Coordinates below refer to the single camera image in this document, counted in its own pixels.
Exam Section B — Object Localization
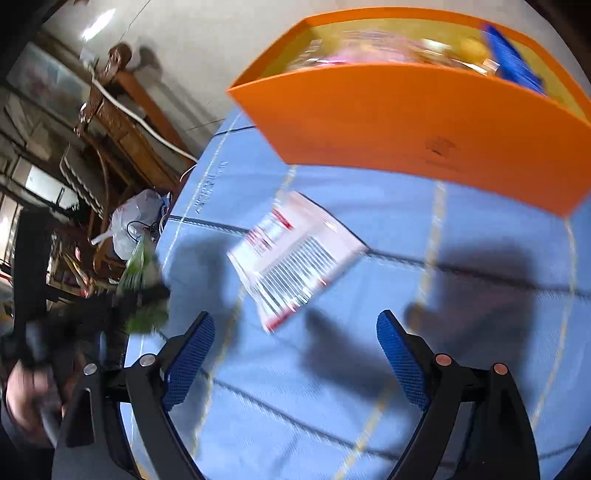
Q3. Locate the white pink packet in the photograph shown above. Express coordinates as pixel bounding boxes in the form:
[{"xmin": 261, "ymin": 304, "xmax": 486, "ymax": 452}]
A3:
[{"xmin": 228, "ymin": 191, "xmax": 368, "ymax": 333}]

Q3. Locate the green plum candy bag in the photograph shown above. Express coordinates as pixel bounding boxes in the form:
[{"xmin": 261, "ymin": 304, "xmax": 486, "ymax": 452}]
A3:
[{"xmin": 117, "ymin": 235, "xmax": 170, "ymax": 334}]

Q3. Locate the blue snack bag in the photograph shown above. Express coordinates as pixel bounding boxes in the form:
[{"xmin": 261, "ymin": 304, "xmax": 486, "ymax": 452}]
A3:
[{"xmin": 483, "ymin": 24, "xmax": 545, "ymax": 95}]

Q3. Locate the white plastic bag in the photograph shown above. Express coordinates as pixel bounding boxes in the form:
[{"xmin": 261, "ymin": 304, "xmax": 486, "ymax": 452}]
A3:
[{"xmin": 90, "ymin": 189, "xmax": 163, "ymax": 261}]

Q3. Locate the person's left hand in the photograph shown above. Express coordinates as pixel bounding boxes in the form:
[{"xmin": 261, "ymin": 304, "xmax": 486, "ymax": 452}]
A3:
[{"xmin": 5, "ymin": 362, "xmax": 53, "ymax": 443}]

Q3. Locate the wooden chair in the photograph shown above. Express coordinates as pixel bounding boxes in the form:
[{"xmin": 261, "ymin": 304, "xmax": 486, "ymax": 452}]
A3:
[{"xmin": 73, "ymin": 42, "xmax": 198, "ymax": 278}]

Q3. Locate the pink small snack bag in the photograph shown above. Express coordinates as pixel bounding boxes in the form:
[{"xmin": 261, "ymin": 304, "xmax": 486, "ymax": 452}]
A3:
[{"xmin": 323, "ymin": 30, "xmax": 420, "ymax": 65}]

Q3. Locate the white cable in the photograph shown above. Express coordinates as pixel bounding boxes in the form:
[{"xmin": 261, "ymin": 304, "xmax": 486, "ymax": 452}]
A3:
[{"xmin": 87, "ymin": 64, "xmax": 199, "ymax": 163}]

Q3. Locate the orange cardboard box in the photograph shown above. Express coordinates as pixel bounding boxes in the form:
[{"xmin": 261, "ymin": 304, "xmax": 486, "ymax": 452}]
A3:
[{"xmin": 228, "ymin": 6, "xmax": 590, "ymax": 216}]

